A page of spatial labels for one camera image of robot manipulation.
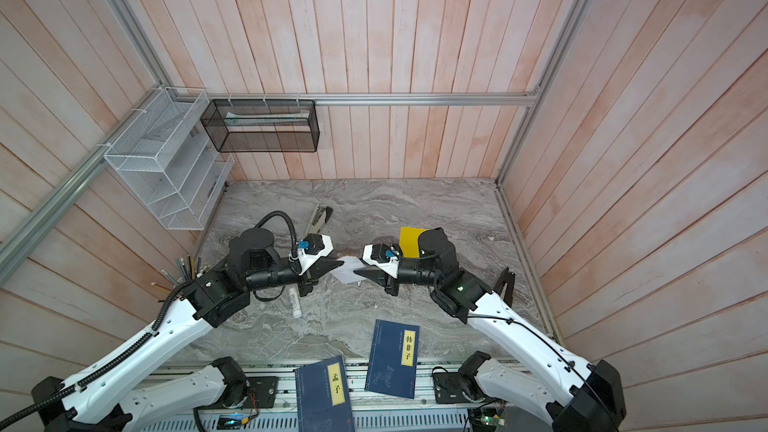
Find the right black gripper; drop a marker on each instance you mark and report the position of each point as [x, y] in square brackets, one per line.
[385, 279]

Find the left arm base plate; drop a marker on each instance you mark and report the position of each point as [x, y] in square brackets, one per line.
[250, 393]

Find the yellow envelope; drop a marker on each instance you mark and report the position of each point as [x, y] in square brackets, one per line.
[409, 242]

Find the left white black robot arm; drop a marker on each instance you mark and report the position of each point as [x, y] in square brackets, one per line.
[102, 397]

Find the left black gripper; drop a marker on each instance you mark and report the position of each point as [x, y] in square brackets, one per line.
[311, 276]

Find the white wire mesh shelf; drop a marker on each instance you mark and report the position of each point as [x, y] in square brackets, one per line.
[169, 161]

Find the aluminium frame rail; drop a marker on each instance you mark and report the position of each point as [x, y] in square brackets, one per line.
[393, 99]

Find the red white letter card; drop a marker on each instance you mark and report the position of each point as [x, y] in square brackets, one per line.
[346, 272]

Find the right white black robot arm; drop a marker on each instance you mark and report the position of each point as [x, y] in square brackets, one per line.
[562, 389]

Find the pen holder with pencils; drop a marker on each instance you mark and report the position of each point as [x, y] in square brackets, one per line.
[187, 268]

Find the black mesh basket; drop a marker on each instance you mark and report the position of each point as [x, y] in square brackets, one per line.
[262, 125]

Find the blue book on rail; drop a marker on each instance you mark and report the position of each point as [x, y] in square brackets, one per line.
[323, 402]

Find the blue book on table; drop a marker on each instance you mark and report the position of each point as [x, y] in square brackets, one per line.
[393, 359]

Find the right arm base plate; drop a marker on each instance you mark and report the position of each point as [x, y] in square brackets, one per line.
[454, 387]

